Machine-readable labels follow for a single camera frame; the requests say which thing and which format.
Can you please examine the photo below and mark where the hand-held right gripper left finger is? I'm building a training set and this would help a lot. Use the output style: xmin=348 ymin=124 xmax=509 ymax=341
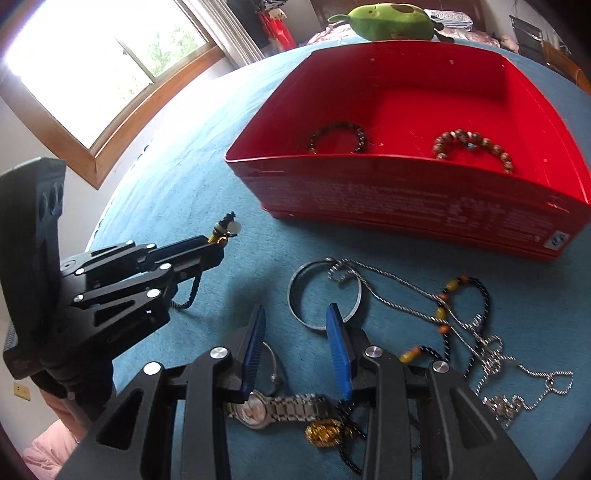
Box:
xmin=55 ymin=304 xmax=267 ymax=480

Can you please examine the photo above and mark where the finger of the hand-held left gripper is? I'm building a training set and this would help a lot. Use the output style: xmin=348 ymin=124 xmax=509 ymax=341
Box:
xmin=59 ymin=234 xmax=226 ymax=289
xmin=69 ymin=270 xmax=180 ymax=357

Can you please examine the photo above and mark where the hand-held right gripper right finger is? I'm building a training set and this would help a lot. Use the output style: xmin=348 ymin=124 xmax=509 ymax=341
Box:
xmin=324 ymin=302 xmax=539 ymax=480

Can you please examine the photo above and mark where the black cord gold pendant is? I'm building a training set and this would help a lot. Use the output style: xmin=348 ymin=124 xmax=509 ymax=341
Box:
xmin=170 ymin=211 xmax=242 ymax=315

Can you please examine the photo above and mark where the silver wristwatch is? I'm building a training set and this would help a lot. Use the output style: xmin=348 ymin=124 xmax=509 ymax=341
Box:
xmin=224 ymin=340 xmax=332 ymax=431

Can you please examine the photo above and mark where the silver bangle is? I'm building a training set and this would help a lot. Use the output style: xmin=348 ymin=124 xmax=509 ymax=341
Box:
xmin=287 ymin=260 xmax=363 ymax=332

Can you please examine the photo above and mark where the gold charm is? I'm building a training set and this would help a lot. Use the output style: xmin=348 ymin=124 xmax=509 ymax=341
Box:
xmin=305 ymin=418 xmax=356 ymax=448

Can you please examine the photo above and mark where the black cord beaded necklace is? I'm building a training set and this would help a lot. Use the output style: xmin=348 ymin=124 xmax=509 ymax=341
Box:
xmin=339 ymin=275 xmax=491 ymax=476

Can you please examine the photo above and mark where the red box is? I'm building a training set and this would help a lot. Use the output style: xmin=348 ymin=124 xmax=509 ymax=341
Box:
xmin=225 ymin=38 xmax=591 ymax=264

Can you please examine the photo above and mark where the person's left forearm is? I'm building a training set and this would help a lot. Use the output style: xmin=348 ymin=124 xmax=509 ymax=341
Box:
xmin=22 ymin=388 xmax=89 ymax=480

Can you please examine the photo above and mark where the blue blanket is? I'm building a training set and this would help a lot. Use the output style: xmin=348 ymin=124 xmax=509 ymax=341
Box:
xmin=88 ymin=39 xmax=591 ymax=480

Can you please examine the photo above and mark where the wooden framed window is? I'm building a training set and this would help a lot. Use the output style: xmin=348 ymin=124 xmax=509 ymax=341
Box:
xmin=0 ymin=0 xmax=227 ymax=190

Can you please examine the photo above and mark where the white curtain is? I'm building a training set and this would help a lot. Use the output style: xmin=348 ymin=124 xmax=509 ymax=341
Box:
xmin=185 ymin=0 xmax=266 ymax=65

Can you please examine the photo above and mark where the green avocado plush toy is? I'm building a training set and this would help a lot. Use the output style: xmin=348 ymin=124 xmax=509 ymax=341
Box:
xmin=328 ymin=2 xmax=446 ymax=42

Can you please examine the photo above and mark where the patterned pillow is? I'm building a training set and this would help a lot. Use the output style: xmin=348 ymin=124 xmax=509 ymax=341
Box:
xmin=425 ymin=9 xmax=475 ymax=34

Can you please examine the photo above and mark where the wooden desk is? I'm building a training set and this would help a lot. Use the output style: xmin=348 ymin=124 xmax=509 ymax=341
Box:
xmin=540 ymin=41 xmax=591 ymax=93

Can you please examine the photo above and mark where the silver chain necklace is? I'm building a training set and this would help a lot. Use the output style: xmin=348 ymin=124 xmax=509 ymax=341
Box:
xmin=327 ymin=257 xmax=574 ymax=431

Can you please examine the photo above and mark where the dark bead bracelet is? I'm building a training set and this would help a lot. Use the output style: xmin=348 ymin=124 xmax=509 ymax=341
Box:
xmin=307 ymin=121 xmax=368 ymax=156

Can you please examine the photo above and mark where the brown bead bracelet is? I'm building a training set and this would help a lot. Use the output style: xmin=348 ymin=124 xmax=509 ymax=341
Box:
xmin=433 ymin=129 xmax=515 ymax=175

